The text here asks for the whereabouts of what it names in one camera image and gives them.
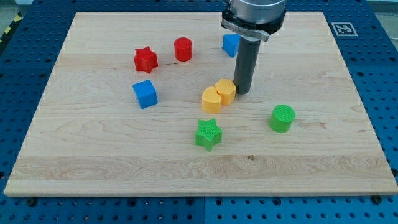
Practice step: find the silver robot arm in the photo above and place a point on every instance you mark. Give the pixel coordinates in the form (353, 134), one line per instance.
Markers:
(254, 21)

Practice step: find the blue triangular block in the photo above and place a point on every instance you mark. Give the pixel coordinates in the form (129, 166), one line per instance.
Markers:
(230, 44)

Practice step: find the red cylinder block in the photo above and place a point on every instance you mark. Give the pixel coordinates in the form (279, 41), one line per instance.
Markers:
(183, 49)

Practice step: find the yellow hexagon block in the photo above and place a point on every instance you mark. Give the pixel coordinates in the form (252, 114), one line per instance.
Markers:
(227, 91)

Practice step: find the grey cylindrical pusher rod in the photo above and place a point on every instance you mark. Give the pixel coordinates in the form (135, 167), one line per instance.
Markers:
(245, 64)

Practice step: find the black and silver flange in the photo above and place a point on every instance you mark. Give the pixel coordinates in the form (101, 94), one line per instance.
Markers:
(252, 30)

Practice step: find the red star block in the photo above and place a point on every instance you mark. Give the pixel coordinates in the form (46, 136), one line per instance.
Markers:
(145, 59)

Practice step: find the white fiducial marker tag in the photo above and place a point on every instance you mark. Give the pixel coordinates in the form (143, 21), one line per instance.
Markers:
(344, 29)

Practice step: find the yellow heart block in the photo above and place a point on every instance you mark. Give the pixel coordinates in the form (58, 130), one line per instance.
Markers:
(211, 100)

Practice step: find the green cylinder block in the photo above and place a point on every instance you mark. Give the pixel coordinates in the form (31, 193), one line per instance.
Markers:
(282, 118)

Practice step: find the blue cube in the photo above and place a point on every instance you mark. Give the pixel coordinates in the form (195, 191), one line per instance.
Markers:
(145, 93)

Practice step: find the green star block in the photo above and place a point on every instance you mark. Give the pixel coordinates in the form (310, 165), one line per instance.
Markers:
(208, 134)

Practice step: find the wooden board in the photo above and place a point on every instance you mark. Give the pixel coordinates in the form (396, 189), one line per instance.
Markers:
(90, 138)

